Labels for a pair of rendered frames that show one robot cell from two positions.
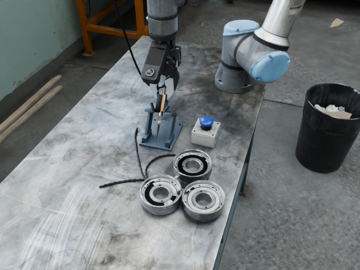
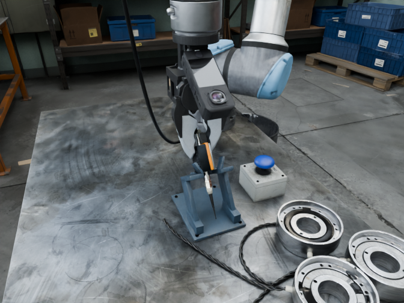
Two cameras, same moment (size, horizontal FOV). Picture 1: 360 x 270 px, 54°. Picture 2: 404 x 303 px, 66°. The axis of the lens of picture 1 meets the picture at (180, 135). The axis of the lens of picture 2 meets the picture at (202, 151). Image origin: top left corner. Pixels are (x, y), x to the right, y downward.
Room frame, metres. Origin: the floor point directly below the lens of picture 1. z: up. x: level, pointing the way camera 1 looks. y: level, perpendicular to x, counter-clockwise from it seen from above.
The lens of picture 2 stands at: (0.48, 0.35, 1.21)
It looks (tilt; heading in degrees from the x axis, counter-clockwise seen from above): 31 degrees down; 321
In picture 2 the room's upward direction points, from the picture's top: straight up
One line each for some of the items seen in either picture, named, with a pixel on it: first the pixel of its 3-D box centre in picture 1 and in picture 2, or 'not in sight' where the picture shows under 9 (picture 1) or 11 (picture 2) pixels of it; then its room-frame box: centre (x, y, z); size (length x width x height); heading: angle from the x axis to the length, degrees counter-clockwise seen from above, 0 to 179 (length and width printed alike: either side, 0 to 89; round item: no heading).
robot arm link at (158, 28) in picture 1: (161, 23); (193, 17); (0.87, 0.05, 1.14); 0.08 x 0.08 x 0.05
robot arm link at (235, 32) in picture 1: (240, 41); (213, 66); (1.12, -0.21, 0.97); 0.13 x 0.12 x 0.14; 24
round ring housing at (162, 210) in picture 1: (160, 195); (332, 297); (0.57, 0.05, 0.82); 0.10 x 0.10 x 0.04
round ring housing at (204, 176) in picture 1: (192, 167); (307, 228); (0.67, -0.03, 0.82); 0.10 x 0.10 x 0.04
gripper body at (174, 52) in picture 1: (164, 51); (194, 70); (0.87, 0.04, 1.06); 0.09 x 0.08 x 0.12; 164
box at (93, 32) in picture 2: not in sight; (81, 23); (4.15, -0.92, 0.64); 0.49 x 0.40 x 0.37; 76
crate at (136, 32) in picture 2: not in sight; (131, 27); (4.00, -1.43, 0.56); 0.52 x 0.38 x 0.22; 68
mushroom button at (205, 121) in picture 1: (206, 126); (263, 168); (0.81, -0.08, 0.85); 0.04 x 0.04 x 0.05
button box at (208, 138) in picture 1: (206, 131); (261, 177); (0.81, -0.08, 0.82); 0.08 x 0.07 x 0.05; 161
